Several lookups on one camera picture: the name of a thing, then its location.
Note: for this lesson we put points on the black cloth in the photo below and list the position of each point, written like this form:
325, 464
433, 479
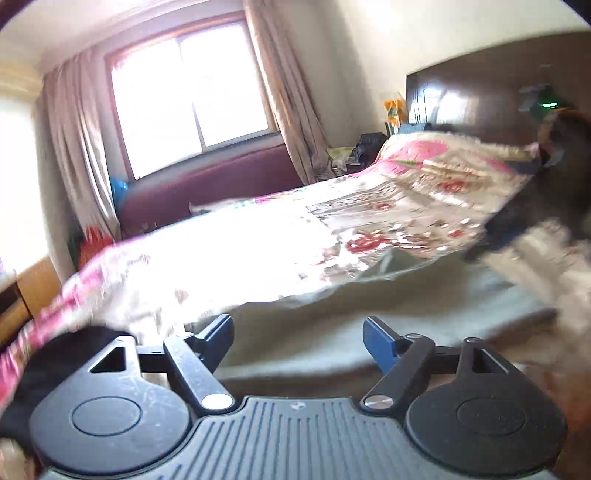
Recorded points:
60, 355

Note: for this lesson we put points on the light crumpled cloth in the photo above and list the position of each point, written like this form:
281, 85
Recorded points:
340, 159

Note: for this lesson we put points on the beige curtain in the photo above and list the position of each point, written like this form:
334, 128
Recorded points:
286, 92
78, 138

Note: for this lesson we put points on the grey-green pants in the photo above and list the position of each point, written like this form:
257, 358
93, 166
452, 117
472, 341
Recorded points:
300, 332

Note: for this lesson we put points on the blue cloth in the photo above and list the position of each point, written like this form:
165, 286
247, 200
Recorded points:
418, 129

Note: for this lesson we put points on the maroon upholstered bench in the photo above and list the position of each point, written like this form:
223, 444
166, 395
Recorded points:
207, 184

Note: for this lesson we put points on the window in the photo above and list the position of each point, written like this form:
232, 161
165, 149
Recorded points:
184, 92

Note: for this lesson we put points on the red bag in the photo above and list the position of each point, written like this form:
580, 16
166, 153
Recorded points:
94, 244

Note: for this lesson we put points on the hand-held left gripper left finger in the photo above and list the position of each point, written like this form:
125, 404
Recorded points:
217, 339

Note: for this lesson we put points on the blue plastic bag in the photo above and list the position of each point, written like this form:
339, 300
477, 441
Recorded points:
119, 194

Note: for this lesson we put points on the yellow packet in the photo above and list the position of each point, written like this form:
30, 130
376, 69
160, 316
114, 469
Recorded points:
395, 110

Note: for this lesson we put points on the dark bag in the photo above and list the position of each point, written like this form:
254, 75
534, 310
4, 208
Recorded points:
369, 146

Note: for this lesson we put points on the wooden side cabinet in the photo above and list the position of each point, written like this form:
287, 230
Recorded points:
32, 295

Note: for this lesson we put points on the floral pillow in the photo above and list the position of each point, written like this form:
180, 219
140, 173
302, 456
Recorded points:
438, 157

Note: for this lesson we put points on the floral satin bed blanket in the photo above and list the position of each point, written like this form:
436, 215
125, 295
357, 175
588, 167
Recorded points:
277, 221

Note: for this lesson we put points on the dark wooden headboard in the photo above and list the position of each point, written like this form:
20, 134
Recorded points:
471, 78

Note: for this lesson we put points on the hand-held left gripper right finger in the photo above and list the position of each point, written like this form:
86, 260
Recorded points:
379, 346

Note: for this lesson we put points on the dark clothes pile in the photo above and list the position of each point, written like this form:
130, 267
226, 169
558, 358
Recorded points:
531, 203

